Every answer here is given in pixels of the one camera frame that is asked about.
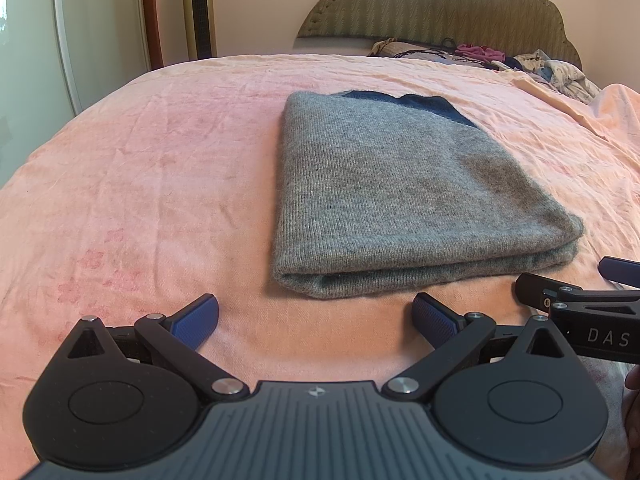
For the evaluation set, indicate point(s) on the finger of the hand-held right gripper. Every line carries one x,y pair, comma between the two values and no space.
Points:
535,290
622,271

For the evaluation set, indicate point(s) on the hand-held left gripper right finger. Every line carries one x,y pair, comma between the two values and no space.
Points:
432,320

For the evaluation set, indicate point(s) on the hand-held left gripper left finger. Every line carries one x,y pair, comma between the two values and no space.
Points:
197,316

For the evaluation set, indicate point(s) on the grey knit sweater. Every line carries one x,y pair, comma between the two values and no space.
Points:
400,185

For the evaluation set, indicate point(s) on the person's right hand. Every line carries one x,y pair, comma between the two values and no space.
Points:
634,380

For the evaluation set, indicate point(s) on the pink bed sheet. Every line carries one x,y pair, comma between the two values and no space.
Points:
150,160

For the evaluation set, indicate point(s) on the dark blue garment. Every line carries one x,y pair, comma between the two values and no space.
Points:
511,62

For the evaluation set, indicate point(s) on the magenta garment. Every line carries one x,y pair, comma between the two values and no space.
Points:
477,52

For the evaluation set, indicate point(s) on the glass wardrobe door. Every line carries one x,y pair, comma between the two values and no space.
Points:
100,35

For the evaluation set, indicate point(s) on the green padded headboard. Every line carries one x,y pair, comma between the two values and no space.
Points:
425,5

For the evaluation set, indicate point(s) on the gold tower fan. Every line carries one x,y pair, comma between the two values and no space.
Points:
197,10

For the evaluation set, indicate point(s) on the wooden door frame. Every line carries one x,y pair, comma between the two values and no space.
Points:
151,10

